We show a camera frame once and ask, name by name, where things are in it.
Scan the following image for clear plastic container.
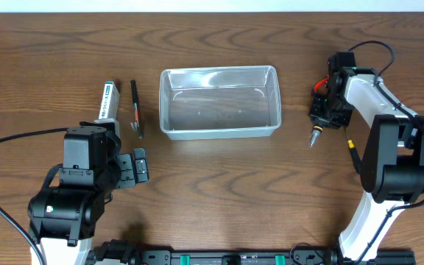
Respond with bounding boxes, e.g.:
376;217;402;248
159;66;282;140

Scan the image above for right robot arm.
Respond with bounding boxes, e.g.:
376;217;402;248
308;51;424;264

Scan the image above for small black orange hammer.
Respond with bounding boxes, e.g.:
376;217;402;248
130;79;144;138

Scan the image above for red handled pliers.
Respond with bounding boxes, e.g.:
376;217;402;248
313;75;329;93

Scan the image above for stubby yellow black screwdriver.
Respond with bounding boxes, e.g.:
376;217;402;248
309;125;323;147

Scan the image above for right black cable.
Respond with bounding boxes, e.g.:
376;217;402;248
347;40;424;262

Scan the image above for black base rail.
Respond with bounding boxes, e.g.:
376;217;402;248
86;238;417;265

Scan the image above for left black cable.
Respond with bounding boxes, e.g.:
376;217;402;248
0;127;69;265

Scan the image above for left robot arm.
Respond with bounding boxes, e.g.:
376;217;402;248
28;121;149;265

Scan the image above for thin yellow black screwdriver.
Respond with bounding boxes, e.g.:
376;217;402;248
344;127;361;174

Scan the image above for black cable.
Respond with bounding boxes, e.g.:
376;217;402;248
347;40;424;262
0;127;69;265

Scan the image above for blue white cardboard box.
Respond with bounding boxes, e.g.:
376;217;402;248
98;81;120;121

